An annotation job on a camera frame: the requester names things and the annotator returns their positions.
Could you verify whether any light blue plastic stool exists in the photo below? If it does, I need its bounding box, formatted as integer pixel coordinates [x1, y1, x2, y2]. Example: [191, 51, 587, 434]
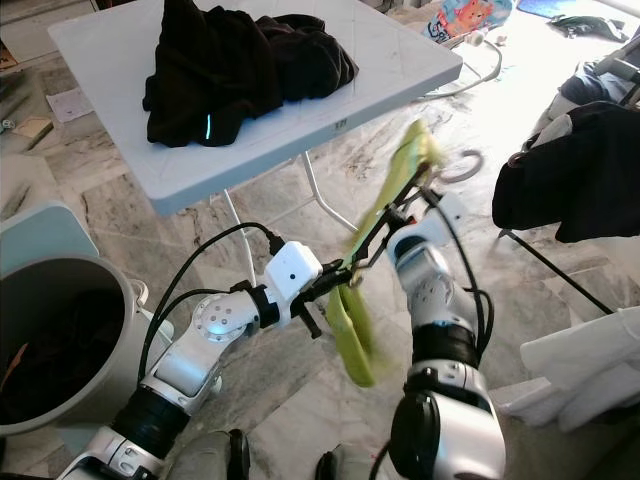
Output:
[0, 203, 161, 461]

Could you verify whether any black item on floor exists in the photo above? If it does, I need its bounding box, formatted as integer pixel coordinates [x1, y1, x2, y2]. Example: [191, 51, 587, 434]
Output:
[545, 12, 616, 43]

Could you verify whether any robot leg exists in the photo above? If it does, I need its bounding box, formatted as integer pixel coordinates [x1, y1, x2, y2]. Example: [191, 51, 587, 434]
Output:
[315, 450, 391, 480]
[170, 430, 246, 480]

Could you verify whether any robot right leg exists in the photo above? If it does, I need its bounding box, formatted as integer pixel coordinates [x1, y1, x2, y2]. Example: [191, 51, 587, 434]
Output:
[315, 450, 391, 480]

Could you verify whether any small wooden block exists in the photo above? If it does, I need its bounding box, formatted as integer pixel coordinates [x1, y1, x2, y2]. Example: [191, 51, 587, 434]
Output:
[10, 118, 56, 149]

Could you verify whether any lime green garment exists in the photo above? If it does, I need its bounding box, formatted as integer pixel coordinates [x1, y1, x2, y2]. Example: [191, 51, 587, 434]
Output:
[325, 120, 446, 389]

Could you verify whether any white paper sheet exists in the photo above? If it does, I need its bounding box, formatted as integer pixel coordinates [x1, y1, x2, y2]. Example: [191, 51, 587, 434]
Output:
[50, 88, 96, 123]

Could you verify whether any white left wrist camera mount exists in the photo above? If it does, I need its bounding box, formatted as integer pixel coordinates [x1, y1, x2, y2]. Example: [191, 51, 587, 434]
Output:
[263, 240, 324, 306]

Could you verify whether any pale pink plastic hanger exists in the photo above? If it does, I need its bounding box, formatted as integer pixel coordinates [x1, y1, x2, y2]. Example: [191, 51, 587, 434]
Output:
[438, 150, 488, 186]

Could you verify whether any grey plastic bucket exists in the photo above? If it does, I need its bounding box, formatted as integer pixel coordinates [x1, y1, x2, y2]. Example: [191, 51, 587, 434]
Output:
[0, 255, 156, 436]

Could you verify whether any black garment with brown lining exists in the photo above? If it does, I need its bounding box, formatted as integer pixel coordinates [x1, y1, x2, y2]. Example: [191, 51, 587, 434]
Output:
[255, 15, 359, 101]

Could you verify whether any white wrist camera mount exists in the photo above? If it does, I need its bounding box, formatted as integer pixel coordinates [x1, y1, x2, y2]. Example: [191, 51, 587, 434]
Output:
[400, 195, 466, 251]
[263, 240, 324, 306]

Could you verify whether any blue floor mat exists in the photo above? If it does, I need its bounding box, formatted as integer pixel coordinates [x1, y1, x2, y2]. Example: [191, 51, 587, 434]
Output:
[515, 0, 576, 19]

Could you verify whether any white garment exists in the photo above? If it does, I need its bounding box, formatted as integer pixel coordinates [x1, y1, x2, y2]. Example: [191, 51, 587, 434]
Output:
[500, 305, 640, 433]

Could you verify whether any white folding table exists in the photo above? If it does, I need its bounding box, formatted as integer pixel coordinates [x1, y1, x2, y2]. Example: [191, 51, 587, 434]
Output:
[48, 0, 464, 291]

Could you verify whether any robot left leg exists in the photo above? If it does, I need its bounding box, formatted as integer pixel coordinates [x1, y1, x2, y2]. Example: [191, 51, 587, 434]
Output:
[170, 430, 246, 480]

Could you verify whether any black garment with reflective stripe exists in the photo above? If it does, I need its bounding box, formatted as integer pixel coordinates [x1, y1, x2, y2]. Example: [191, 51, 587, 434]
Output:
[143, 0, 276, 149]

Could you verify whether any dark mattress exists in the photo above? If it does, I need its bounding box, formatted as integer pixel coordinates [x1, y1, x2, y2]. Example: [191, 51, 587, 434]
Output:
[555, 45, 640, 111]

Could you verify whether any dark garment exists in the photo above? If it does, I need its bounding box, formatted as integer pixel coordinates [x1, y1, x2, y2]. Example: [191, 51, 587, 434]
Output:
[0, 290, 126, 426]

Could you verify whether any navy blue garment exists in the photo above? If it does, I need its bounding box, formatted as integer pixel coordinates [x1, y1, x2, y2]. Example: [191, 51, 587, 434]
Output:
[492, 95, 640, 244]

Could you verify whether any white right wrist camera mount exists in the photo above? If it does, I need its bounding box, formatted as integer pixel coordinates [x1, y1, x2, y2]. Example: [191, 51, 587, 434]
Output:
[400, 195, 466, 251]

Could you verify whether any colourful baby bouncer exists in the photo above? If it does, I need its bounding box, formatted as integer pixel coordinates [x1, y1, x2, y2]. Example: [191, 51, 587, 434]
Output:
[425, 0, 511, 96]

